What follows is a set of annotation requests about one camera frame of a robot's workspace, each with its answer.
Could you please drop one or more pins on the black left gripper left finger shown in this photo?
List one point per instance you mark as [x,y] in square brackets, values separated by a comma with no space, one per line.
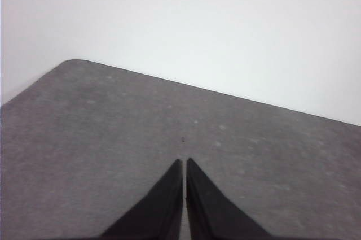
[158,209]

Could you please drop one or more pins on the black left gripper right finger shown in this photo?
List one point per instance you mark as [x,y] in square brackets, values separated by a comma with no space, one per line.
[208,209]

